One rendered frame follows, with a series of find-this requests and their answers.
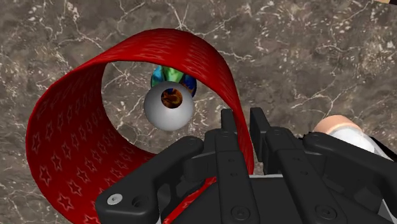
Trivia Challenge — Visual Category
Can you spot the red star-patterned curved band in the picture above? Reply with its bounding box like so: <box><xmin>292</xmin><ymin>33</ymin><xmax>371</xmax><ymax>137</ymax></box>
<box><xmin>25</xmin><ymin>28</ymin><xmax>255</xmax><ymax>224</ymax></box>

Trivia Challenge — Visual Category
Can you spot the grey and multicoloured round vase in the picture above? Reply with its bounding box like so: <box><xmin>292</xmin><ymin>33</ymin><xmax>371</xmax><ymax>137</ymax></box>
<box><xmin>143</xmin><ymin>65</ymin><xmax>198</xmax><ymax>132</ymax></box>

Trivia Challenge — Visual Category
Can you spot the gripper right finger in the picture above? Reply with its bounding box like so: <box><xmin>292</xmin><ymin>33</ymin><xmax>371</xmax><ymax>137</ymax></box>
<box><xmin>249</xmin><ymin>107</ymin><xmax>397</xmax><ymax>224</ymax></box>

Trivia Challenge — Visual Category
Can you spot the white bottle with peach cap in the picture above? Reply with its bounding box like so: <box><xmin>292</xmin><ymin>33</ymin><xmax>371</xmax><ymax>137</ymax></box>
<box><xmin>312</xmin><ymin>115</ymin><xmax>395</xmax><ymax>162</ymax></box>

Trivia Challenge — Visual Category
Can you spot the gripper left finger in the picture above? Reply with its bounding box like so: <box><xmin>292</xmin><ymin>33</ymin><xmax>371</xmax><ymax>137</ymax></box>
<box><xmin>94</xmin><ymin>108</ymin><xmax>261</xmax><ymax>224</ymax></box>

